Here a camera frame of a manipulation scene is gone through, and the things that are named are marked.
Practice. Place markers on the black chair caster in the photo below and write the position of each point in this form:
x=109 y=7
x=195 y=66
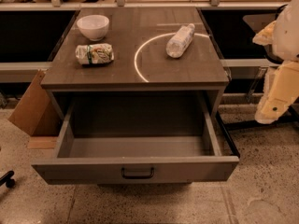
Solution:
x=7 y=179

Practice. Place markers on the open grey top drawer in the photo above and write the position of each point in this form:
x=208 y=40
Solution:
x=98 y=139

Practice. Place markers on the black drawer handle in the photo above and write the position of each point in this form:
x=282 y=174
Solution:
x=132 y=174

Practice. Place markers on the dark wooden cabinet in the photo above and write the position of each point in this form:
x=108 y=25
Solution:
x=141 y=69

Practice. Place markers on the brown cardboard piece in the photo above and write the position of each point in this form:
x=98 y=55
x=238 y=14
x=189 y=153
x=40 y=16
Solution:
x=35 y=115

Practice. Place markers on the clear plastic water bottle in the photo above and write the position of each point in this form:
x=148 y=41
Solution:
x=180 y=41

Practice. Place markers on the white ceramic bowl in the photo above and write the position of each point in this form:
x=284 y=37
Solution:
x=94 y=27

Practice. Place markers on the crushed 7up can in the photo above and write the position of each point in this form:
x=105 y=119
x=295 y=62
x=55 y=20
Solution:
x=94 y=54

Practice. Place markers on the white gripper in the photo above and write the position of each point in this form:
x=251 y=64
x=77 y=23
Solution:
x=289 y=36

